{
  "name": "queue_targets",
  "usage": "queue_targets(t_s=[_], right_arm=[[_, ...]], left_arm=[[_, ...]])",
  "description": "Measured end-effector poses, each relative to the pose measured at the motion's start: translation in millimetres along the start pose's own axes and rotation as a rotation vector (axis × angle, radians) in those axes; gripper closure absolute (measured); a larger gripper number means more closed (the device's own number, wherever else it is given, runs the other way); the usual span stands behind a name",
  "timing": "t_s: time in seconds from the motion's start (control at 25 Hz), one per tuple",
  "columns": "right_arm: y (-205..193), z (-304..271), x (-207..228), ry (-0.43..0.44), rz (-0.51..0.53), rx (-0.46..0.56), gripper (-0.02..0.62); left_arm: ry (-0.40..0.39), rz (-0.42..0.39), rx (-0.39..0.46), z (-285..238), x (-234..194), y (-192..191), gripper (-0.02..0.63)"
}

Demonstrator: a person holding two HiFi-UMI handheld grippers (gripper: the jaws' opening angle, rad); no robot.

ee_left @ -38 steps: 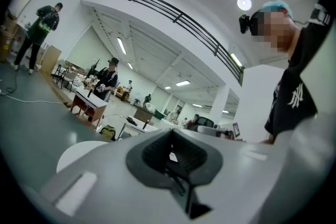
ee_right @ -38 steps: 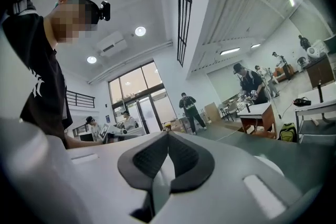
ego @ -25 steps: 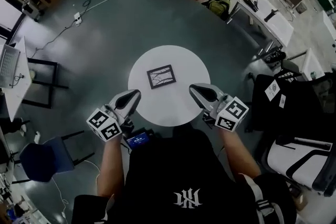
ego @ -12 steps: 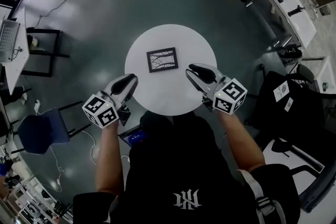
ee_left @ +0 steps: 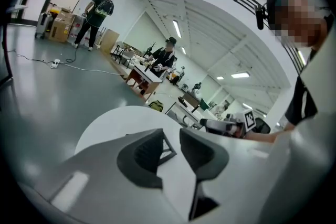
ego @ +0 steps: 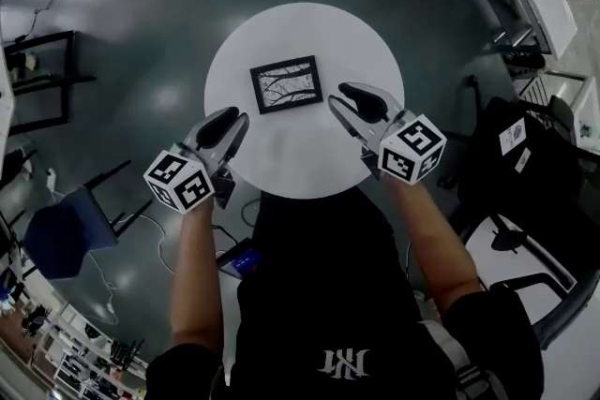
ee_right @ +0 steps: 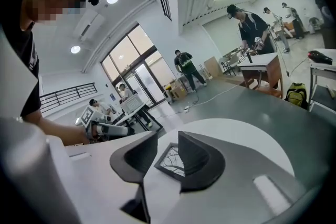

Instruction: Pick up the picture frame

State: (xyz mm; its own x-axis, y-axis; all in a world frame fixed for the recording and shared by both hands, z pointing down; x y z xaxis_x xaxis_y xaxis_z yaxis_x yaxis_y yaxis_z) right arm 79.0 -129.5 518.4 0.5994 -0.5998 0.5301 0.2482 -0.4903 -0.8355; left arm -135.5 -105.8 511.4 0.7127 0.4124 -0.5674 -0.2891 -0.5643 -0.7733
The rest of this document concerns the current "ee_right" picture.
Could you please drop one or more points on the light wooden board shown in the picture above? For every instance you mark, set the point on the light wooden board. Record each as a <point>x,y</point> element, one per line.
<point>212,66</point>

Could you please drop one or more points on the large glass entrance door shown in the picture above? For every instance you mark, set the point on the large glass entrance door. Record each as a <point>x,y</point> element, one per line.
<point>131,49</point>

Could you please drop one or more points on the cardboard box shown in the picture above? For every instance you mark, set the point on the cardboard box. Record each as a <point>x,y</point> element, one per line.
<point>179,91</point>

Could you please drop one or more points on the person's black shirt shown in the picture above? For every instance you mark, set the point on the person's black shirt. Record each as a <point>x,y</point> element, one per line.
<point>22,42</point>

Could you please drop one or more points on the white metal cart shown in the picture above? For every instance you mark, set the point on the white metal cart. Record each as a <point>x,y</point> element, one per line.
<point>325,70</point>

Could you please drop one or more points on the green backpack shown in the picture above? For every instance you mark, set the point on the green backpack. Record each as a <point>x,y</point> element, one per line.
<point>296,94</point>

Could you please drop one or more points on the person's left forearm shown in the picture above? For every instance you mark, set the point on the person's left forearm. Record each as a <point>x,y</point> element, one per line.
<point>57,128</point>

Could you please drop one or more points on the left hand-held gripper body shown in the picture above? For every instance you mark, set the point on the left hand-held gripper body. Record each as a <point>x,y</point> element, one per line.
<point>88,115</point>

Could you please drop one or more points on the white power strip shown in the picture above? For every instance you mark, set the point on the white power strip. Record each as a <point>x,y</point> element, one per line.
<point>186,109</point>

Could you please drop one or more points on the black stair railing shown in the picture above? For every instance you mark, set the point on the black stair railing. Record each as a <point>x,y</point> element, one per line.
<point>68,97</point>

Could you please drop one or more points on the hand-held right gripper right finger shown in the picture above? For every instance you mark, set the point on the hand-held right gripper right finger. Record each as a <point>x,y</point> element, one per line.
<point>223,199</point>

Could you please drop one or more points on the white chair black legs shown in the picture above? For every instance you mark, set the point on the white chair black legs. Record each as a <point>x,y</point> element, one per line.
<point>231,61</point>

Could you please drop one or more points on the round white table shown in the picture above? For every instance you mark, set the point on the round white table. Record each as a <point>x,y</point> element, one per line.
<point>236,139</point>

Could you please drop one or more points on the black cylinder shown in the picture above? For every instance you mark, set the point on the black cylinder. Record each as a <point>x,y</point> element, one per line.
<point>249,58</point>

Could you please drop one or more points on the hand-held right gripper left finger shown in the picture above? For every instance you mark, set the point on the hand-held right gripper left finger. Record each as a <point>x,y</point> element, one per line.
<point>99,178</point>

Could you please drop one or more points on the black picture frame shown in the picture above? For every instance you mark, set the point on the black picture frame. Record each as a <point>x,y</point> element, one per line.
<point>170,162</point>

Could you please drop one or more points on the black hair dryer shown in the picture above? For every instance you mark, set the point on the black hair dryer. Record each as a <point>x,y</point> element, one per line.
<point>320,56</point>

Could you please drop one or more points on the white top wooden desk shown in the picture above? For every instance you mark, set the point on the white top wooden desk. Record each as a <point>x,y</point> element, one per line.
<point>258,60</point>

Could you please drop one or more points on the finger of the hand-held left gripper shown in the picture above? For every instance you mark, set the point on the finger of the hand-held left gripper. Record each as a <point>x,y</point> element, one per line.
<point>115,129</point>

